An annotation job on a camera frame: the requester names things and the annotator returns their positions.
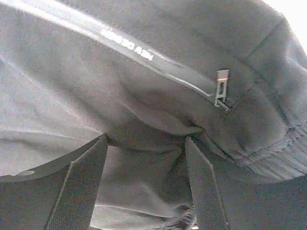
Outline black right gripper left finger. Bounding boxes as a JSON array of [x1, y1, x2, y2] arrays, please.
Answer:
[[0, 135, 107, 230]]

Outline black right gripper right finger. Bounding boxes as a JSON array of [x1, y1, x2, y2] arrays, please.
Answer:
[[185, 137, 307, 230]]

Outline black shorts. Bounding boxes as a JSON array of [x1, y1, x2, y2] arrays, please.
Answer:
[[0, 0, 307, 230]]

